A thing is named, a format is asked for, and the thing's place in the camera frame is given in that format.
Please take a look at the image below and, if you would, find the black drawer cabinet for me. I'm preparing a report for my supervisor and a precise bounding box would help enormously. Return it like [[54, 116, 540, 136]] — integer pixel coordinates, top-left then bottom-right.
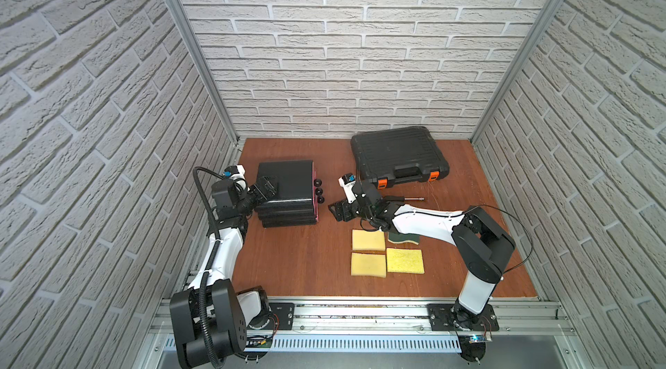
[[256, 160, 318, 228]]

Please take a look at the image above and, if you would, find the pale yellow foam sponge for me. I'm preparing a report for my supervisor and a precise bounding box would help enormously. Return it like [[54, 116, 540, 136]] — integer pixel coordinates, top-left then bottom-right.
[[350, 252, 387, 278], [352, 230, 386, 252]]

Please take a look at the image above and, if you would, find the green yellow scouring sponge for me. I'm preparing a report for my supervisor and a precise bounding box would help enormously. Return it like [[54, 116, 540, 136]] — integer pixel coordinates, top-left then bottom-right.
[[387, 232, 420, 245]]

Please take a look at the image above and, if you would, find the pink drawer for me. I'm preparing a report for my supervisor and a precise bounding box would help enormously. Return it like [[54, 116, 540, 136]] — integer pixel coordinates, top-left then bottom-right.
[[312, 164, 324, 199]]

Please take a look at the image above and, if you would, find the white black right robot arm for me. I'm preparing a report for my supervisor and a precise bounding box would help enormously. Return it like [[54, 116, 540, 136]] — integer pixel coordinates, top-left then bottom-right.
[[329, 173, 527, 333]]

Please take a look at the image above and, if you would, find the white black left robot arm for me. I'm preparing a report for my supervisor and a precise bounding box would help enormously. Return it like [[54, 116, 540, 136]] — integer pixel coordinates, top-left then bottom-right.
[[169, 165, 279, 368]]

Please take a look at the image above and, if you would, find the black plastic tool case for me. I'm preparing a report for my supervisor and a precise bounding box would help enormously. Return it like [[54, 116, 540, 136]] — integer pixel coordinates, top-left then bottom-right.
[[350, 126, 450, 190]]

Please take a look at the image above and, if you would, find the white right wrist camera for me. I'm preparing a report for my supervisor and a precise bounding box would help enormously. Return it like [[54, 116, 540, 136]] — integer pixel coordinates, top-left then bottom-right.
[[338, 173, 357, 204]]

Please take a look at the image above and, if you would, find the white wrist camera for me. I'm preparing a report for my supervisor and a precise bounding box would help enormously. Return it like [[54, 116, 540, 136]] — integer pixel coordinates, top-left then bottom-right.
[[223, 164, 247, 188], [338, 173, 357, 204]]

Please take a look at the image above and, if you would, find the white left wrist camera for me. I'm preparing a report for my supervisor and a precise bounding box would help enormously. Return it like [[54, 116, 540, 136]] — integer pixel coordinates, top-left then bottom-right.
[[223, 164, 247, 188]]

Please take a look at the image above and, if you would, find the left aluminium floor rail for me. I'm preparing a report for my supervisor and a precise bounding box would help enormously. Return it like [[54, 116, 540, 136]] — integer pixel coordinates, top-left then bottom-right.
[[165, 157, 244, 298]]

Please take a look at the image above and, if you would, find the aluminium front rail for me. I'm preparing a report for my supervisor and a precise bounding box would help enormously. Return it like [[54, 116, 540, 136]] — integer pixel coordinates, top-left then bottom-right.
[[150, 295, 579, 354]]

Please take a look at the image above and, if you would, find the aluminium corner frame post left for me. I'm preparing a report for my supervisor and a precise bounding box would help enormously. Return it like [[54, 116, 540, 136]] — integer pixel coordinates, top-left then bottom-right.
[[164, 0, 240, 145]]

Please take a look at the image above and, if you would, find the aluminium corner frame post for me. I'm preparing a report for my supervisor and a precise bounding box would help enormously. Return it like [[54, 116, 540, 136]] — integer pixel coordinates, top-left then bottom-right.
[[469, 0, 565, 145], [164, 0, 240, 145]]

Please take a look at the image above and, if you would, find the aluminium corner frame post right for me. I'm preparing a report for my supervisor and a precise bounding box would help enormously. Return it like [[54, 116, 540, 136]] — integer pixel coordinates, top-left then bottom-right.
[[469, 0, 565, 145]]

